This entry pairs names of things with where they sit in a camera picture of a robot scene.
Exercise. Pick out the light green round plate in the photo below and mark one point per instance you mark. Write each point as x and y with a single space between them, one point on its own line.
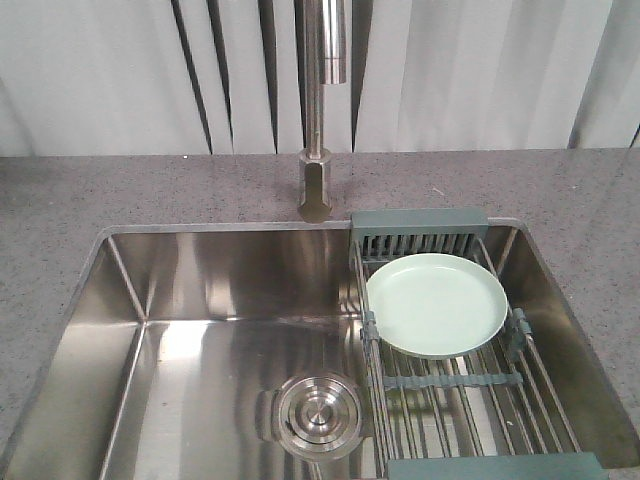
436 305

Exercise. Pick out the teal metal dish rack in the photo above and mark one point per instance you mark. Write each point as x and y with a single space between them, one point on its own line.
522 406

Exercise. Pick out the stainless steel sink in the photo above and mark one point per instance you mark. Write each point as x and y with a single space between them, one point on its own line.
179 339

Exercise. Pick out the round steel sink drain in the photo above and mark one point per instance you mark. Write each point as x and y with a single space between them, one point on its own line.
318 417

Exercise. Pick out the stainless steel faucet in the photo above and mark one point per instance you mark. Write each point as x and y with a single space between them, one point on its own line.
324 60

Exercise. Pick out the white pleated curtain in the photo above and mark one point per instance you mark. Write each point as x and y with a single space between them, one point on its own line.
226 77

